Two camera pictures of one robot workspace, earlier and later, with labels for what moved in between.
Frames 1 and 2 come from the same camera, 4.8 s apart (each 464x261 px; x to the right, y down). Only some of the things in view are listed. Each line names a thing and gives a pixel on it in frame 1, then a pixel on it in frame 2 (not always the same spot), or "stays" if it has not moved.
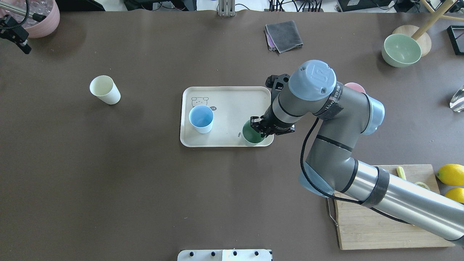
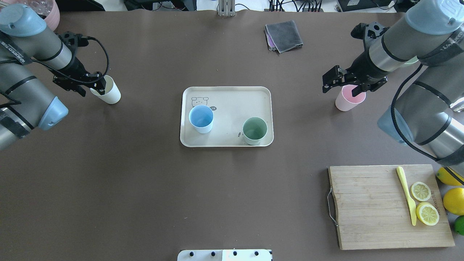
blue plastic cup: (201, 117) stays
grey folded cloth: (282, 36) stays
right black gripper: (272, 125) to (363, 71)
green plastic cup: (251, 137) stays
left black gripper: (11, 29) to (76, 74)
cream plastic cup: (104, 87) stays
